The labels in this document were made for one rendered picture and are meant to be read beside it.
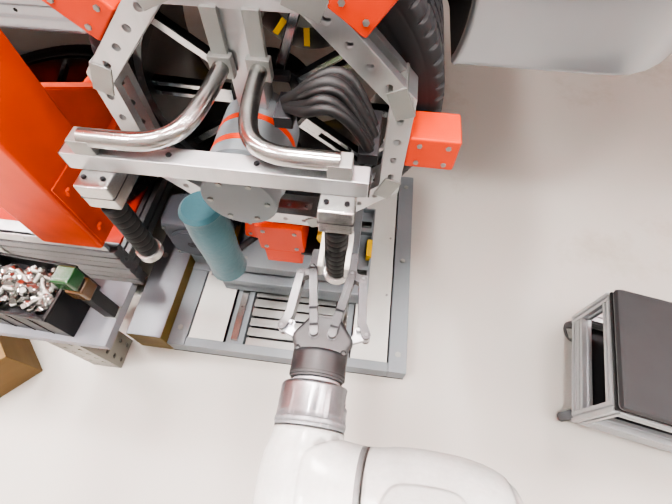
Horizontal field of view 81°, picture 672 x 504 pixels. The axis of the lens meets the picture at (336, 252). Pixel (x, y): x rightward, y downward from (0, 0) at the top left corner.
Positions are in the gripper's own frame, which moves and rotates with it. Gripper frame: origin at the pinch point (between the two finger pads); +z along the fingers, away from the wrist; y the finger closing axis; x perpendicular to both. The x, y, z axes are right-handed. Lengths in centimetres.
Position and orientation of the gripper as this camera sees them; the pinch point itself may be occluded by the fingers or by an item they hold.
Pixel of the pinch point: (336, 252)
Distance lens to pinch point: 62.5
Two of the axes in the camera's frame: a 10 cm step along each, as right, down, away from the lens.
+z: 1.3, -8.6, 5.0
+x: 0.0, -5.0, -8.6
